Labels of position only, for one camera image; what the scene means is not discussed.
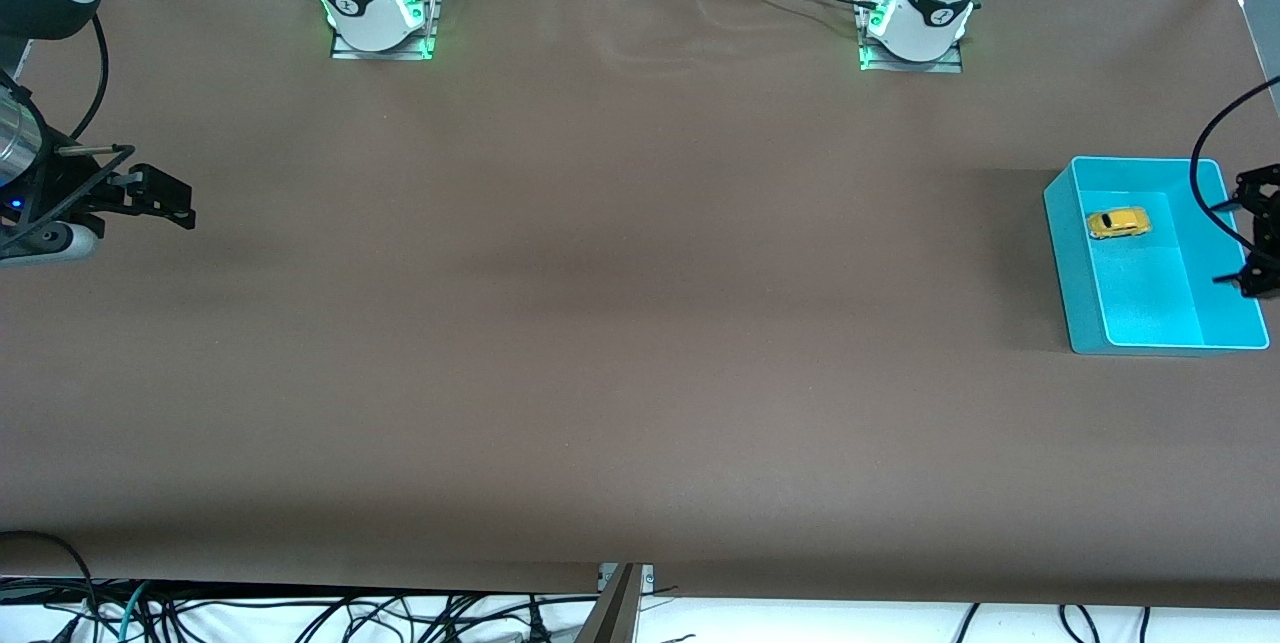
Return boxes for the yellow beetle toy car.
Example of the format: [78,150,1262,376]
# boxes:
[1087,207,1153,241]

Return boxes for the turquoise plastic bin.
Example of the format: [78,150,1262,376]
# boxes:
[1043,155,1271,357]

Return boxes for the brown table cover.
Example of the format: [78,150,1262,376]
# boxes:
[0,0,1280,611]

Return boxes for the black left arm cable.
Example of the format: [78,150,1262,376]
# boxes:
[1188,73,1280,256]

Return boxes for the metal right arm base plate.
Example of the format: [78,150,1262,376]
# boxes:
[330,0,438,62]

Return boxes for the black looped floor cable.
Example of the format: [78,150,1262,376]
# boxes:
[0,529,99,624]

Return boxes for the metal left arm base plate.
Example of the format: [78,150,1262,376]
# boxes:
[857,0,965,75]

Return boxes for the teal floor cable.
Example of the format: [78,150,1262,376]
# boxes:
[115,583,153,643]

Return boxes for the black tangled floor cables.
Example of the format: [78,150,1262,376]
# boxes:
[150,588,601,643]

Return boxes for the grey metal table bracket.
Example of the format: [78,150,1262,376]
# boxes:
[573,563,657,643]

